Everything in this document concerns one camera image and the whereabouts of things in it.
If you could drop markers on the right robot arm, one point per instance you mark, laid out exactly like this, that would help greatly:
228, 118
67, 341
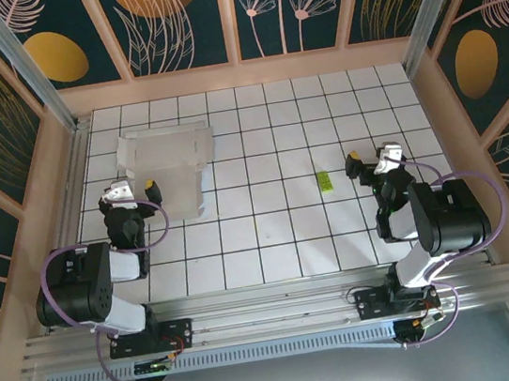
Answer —
453, 219

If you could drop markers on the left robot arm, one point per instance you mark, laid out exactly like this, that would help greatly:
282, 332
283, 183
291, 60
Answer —
79, 291

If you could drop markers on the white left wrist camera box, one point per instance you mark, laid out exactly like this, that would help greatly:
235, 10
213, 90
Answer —
118, 193

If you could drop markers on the aluminium side rail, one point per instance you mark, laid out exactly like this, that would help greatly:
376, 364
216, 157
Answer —
73, 178

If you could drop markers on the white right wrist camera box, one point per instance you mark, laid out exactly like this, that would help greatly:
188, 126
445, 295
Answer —
387, 157

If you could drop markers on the aluminium mounting rail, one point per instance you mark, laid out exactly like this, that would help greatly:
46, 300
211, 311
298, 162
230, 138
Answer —
271, 309

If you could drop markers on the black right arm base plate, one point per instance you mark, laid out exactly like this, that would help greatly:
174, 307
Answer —
370, 302

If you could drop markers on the green toy brick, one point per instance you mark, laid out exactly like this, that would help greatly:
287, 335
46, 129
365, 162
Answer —
326, 182

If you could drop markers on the black controller board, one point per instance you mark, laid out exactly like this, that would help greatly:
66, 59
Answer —
151, 368
416, 326

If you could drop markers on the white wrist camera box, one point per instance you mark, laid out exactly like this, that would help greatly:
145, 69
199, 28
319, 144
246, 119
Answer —
387, 157
118, 193

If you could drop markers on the white and blue paper box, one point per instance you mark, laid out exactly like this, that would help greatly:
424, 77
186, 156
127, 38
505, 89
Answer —
170, 164

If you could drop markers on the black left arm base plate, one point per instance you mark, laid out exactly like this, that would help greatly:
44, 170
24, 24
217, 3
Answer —
180, 333

